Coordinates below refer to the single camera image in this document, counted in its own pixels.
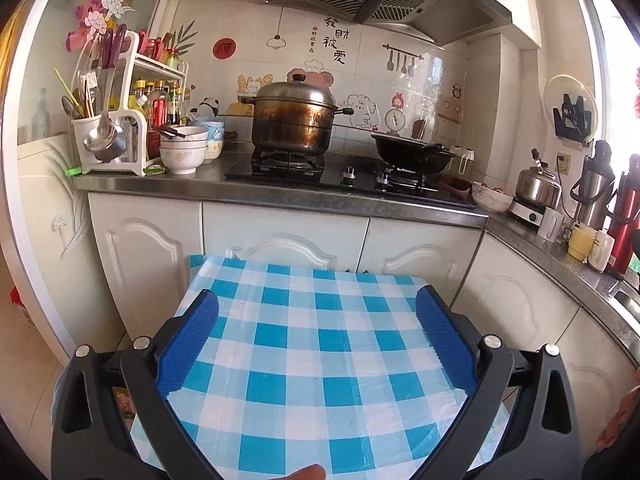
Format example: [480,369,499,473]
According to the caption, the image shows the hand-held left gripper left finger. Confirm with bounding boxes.
[50,289,221,480]

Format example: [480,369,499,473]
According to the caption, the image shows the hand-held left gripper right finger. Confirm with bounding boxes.
[415,285,583,480]

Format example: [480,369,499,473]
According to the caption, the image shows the person's left hand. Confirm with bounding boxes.
[270,464,328,480]

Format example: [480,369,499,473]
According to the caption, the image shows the person's right hand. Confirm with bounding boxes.
[595,367,640,461]

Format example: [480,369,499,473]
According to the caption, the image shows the white base cabinets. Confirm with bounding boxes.
[87,192,640,461]

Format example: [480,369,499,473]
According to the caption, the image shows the blue checked tablecloth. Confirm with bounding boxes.
[131,254,506,480]

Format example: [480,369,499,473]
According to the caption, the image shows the white flower print bowl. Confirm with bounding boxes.
[471,181,515,213]

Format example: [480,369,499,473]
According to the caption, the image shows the small white induction cooker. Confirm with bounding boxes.
[509,200,548,226]

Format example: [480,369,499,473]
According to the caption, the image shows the yellow cup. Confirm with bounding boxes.
[567,225,597,262]

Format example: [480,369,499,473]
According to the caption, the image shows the grey kitchen countertop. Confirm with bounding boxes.
[74,152,640,361]

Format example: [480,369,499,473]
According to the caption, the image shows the red cardboard box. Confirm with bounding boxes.
[9,285,36,331]

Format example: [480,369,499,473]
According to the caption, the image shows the tall white mug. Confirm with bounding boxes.
[587,231,616,273]

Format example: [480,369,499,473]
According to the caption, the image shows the steel kettle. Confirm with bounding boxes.
[515,149,563,204]

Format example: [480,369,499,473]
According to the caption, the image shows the white ceramic bowl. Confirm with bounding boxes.
[160,147,207,176]
[159,137,208,153]
[159,126,210,142]

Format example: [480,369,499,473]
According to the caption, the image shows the steel sink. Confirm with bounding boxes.
[610,280,640,326]

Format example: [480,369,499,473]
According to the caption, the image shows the black wok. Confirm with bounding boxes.
[371,132,458,176]

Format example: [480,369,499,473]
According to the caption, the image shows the black glass gas hob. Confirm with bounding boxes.
[225,150,476,211]

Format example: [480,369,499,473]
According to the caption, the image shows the blue white cartoon cup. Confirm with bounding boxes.
[204,121,226,161]

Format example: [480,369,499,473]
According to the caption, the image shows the red thermos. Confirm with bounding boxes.
[605,155,640,278]

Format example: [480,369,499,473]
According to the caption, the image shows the steel black thermos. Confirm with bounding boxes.
[570,141,618,231]

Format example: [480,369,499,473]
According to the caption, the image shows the steel ladle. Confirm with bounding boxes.
[82,67,126,161]

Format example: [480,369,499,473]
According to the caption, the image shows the white utensil holder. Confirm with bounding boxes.
[71,115,101,173]

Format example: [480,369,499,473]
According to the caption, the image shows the row of condiment bottles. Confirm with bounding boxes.
[127,32,193,143]

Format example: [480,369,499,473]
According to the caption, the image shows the steel stockpot with lid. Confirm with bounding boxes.
[237,74,355,156]

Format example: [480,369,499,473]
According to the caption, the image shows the black lid holder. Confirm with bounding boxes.
[554,94,593,143]

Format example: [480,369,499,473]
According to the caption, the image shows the glass pot lid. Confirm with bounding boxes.
[544,74,598,146]

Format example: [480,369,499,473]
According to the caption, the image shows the white spice rack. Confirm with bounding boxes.
[72,30,191,177]

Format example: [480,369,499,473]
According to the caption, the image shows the steel range hood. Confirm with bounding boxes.
[255,0,513,46]

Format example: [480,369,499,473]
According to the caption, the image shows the colourful flower stickers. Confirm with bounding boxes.
[65,0,141,53]

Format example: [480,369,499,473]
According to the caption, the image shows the white handled oil dispenser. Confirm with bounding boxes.
[449,145,476,177]

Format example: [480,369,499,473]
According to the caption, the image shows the kitchen scale wall sticker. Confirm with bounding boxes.
[385,92,408,136]

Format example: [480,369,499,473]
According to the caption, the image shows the hanging utensils wall sticker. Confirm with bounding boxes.
[382,44,421,78]

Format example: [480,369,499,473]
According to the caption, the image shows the purple handled knives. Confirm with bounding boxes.
[97,24,128,68]

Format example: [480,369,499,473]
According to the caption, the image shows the pendant lamp wall sticker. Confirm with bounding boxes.
[266,7,288,51]

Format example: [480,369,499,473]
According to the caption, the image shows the black calligraphy wall sticker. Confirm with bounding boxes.
[311,17,348,66]

